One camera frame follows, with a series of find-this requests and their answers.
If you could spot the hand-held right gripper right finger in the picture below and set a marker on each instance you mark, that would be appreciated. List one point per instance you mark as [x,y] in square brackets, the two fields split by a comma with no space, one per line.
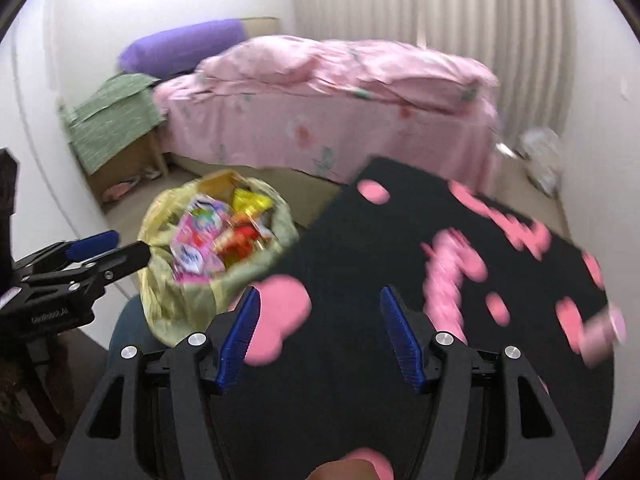
[400,340]

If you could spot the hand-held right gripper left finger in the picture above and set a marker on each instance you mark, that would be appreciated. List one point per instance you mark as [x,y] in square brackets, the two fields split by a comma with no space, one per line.
[240,340]

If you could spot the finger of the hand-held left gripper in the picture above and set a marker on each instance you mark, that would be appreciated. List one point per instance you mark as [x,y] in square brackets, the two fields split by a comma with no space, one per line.
[125,257]
[92,246]

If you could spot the yellow plastic bag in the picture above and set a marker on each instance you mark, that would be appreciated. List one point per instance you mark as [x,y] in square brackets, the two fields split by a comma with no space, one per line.
[260,272]

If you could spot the pink candy wrapper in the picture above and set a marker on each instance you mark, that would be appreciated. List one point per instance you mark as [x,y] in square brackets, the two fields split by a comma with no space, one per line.
[195,240]

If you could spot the yellow red snack packet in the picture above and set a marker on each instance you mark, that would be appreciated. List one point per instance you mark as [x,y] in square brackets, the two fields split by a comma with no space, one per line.
[251,202]

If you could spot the pink slipper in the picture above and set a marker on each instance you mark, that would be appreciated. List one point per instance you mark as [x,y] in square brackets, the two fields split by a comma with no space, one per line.
[118,190]

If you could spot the white sneaker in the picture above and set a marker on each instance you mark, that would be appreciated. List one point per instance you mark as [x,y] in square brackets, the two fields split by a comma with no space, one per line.
[150,173]

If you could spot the wooden nightstand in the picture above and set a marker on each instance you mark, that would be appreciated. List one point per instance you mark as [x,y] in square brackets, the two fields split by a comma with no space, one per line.
[125,160]

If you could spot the black pink-spotted tablecloth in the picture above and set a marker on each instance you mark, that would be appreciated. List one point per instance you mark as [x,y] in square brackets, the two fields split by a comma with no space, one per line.
[350,240]

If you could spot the green checked cloth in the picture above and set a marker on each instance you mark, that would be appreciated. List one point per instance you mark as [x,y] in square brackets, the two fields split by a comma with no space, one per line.
[110,115]

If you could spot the purple pillow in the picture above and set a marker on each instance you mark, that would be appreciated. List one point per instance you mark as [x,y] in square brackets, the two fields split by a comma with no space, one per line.
[180,45]

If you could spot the bed with pink floral sheet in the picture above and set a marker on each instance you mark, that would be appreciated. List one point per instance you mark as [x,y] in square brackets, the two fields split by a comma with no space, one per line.
[310,130]

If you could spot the white plastic bag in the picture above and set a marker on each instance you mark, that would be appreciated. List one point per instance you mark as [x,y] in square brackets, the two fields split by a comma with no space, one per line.
[540,155]

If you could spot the beige headboard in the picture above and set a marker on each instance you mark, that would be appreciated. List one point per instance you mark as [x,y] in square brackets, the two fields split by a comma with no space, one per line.
[262,27]

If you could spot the pink floral duvet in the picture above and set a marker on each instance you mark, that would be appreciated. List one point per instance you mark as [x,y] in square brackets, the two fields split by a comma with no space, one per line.
[350,65]

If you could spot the white pleated curtain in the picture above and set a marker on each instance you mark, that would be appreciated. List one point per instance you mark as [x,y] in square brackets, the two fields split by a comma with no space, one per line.
[450,10]

